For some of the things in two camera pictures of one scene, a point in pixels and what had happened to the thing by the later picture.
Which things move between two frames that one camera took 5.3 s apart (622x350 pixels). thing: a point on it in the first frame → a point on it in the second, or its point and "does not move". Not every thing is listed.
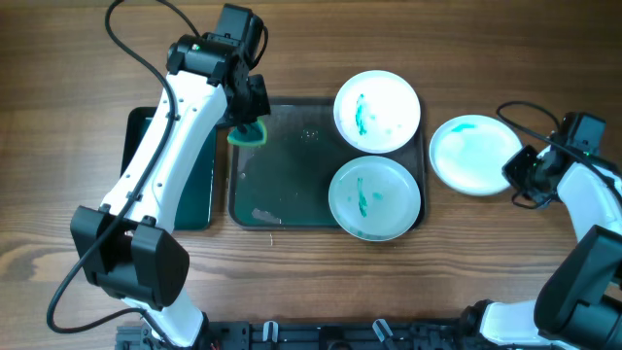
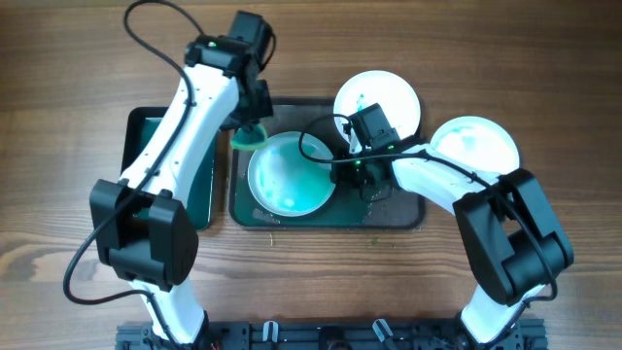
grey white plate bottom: [374, 198] → [290, 174]
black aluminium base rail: [315, 334] does not move
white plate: [467, 155] does not move
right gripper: [518, 170] → [362, 180]
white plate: [376, 112] does not move
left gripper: [252, 108] does not move
